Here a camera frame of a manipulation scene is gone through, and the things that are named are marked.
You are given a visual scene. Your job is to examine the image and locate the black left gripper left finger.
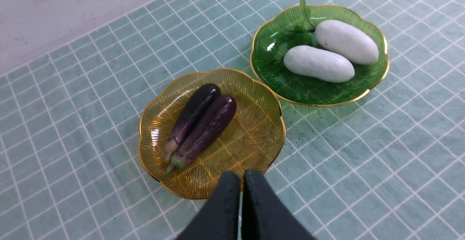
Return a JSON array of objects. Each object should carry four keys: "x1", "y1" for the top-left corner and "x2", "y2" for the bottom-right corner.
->
[{"x1": 176, "y1": 171, "x2": 241, "y2": 240}]

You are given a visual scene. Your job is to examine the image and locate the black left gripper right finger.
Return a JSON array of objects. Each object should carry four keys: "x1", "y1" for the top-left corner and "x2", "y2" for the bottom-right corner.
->
[{"x1": 241, "y1": 170, "x2": 315, "y2": 240}]

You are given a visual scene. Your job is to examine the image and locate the purple eggplant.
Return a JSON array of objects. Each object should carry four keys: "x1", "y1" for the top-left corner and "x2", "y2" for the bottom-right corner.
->
[
  {"x1": 163, "y1": 83, "x2": 221, "y2": 162},
  {"x1": 166, "y1": 95, "x2": 237, "y2": 174}
]

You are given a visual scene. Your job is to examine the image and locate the white radish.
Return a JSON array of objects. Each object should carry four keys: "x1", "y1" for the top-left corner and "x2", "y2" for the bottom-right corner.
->
[
  {"x1": 283, "y1": 45, "x2": 355, "y2": 83},
  {"x1": 299, "y1": 0, "x2": 379, "y2": 65}
]

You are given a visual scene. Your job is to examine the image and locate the amber plastic flower plate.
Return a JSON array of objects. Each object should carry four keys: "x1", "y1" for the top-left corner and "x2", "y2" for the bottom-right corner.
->
[{"x1": 138, "y1": 69, "x2": 286, "y2": 200}]

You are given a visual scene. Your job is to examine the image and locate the green checkered tablecloth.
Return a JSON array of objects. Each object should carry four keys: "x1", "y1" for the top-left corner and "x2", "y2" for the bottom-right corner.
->
[{"x1": 0, "y1": 0, "x2": 465, "y2": 240}]

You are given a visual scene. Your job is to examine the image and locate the green plastic flower plate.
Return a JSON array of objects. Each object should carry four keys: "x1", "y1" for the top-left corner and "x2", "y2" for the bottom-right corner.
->
[{"x1": 250, "y1": 4, "x2": 390, "y2": 107}]

